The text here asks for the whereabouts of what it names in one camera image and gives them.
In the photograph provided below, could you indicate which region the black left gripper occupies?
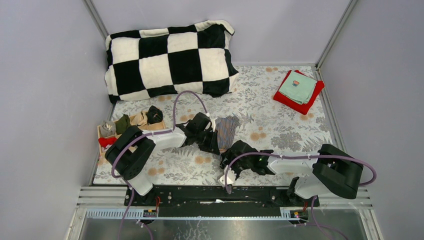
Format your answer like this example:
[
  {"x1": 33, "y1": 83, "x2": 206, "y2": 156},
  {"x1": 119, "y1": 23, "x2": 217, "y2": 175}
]
[{"x1": 194, "y1": 129, "x2": 220, "y2": 156}]

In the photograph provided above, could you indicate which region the grey striped underwear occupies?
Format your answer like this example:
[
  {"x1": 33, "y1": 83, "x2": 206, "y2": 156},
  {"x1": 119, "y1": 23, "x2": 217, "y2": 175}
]
[{"x1": 215, "y1": 115, "x2": 240, "y2": 153}]

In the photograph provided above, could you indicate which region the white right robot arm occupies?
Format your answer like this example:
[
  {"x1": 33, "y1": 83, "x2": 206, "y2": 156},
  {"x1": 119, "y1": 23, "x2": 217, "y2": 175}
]
[{"x1": 218, "y1": 140, "x2": 364, "y2": 206}]

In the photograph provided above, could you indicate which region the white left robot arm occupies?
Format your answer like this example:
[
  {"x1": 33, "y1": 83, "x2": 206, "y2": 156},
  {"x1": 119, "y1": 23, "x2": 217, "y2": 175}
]
[{"x1": 104, "y1": 112, "x2": 220, "y2": 206}]

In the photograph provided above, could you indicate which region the floral patterned bed sheet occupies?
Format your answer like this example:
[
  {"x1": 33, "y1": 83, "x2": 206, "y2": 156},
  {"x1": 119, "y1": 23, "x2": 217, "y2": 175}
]
[{"x1": 111, "y1": 66, "x2": 333, "y2": 186}]

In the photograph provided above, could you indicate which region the beige rolled sock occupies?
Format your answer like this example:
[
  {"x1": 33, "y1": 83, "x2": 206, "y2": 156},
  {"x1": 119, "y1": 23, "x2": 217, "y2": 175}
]
[{"x1": 130, "y1": 111, "x2": 148, "y2": 127}]

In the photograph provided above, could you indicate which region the black white checkered pillow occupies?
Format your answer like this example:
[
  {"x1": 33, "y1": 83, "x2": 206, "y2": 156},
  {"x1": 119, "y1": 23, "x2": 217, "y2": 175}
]
[{"x1": 104, "y1": 20, "x2": 239, "y2": 104}]

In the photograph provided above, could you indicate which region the dark green rolled sock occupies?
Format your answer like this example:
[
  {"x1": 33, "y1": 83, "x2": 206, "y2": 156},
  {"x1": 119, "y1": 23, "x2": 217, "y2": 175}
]
[{"x1": 114, "y1": 114, "x2": 131, "y2": 135}]

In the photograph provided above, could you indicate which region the red folded garment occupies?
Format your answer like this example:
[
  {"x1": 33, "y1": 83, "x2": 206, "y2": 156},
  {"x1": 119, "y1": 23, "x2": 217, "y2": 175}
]
[{"x1": 273, "y1": 70, "x2": 325, "y2": 115}]

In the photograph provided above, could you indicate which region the mint green folded cloth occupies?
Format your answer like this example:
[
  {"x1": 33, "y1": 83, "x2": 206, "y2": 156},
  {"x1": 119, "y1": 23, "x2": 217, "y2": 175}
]
[{"x1": 278, "y1": 71, "x2": 318, "y2": 105}]

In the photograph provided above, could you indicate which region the grey rolled sock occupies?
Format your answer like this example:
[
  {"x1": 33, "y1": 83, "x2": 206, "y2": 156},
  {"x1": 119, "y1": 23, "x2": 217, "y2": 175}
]
[{"x1": 99, "y1": 120, "x2": 116, "y2": 138}]

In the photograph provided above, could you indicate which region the red rolled sock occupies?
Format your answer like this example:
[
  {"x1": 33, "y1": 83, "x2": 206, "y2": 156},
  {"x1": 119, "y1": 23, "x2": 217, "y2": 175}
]
[{"x1": 98, "y1": 136, "x2": 117, "y2": 148}]

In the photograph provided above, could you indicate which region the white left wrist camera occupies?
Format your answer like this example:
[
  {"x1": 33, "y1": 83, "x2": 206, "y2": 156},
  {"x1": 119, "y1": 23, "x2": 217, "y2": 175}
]
[{"x1": 205, "y1": 112, "x2": 217, "y2": 132}]

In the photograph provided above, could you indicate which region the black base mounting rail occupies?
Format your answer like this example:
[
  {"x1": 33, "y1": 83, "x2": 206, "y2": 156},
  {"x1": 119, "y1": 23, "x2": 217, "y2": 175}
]
[{"x1": 124, "y1": 185, "x2": 320, "y2": 218}]

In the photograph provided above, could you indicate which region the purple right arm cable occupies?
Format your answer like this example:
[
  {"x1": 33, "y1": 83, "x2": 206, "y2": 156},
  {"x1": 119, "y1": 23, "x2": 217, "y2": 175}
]
[{"x1": 223, "y1": 151, "x2": 378, "y2": 240}]

